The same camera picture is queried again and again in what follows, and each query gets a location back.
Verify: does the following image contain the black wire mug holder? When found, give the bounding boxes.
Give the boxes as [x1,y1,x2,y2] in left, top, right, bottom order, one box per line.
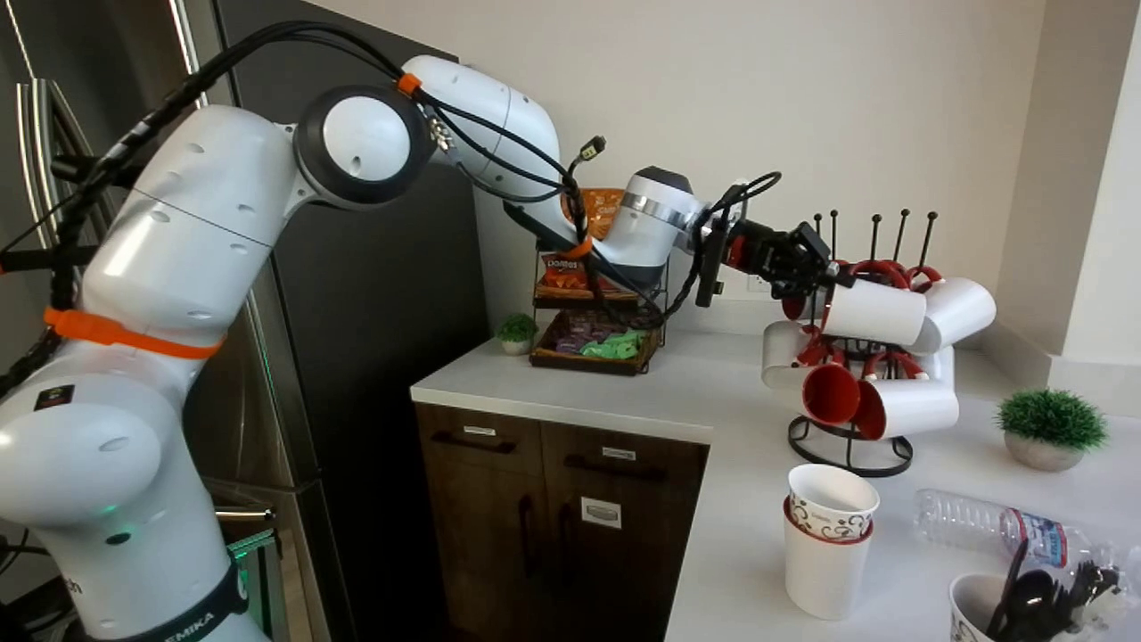
[785,211,936,479]

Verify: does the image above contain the white cup of cutlery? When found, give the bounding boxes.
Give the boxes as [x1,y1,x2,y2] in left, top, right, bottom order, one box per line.
[947,575,1010,642]

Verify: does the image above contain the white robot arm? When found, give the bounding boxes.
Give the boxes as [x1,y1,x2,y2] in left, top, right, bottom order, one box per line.
[0,52,588,642]

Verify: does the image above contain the small green plant by rack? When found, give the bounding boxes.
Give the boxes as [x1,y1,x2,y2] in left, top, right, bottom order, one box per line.
[494,314,538,353]

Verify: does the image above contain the red snack packets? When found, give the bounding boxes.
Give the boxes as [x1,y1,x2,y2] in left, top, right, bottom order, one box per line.
[536,264,631,302]

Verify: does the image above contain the white mug lower front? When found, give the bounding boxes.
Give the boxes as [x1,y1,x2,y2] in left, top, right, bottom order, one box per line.
[851,378,959,440]

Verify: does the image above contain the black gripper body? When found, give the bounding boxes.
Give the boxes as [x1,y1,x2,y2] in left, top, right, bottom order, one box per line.
[725,221,829,298]

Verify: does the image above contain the patterned paper cup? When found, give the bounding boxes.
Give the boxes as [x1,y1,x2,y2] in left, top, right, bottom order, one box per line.
[788,462,880,542]

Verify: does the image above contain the small green potted plant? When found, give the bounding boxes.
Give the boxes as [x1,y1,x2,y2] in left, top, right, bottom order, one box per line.
[999,387,1110,469]

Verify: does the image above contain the white mug on counter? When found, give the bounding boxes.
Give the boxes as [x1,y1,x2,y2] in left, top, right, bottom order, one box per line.
[785,516,873,620]

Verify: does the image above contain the dark wood cabinet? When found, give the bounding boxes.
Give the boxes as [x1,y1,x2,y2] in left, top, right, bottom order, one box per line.
[418,404,707,642]

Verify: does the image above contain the white mug lower left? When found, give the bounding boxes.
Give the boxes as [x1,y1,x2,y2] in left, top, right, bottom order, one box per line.
[801,365,859,424]

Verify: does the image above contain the white mug red inside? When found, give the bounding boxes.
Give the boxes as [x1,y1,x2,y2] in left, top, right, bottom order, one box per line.
[822,282,928,346]

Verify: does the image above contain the white mug upper right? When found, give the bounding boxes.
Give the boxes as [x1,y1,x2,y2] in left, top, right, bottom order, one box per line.
[912,277,993,353]

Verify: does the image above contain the three-tier snack rack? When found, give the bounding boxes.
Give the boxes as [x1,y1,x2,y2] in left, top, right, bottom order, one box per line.
[529,190,665,373]

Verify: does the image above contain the green snack packets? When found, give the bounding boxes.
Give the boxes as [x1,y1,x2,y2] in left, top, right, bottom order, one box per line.
[580,328,646,359]

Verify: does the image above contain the clear plastic water bottle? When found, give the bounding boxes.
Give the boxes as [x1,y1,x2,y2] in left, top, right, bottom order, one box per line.
[917,488,1079,569]

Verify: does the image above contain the stainless steel refrigerator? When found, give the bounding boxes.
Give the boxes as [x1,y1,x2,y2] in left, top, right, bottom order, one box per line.
[4,0,486,642]

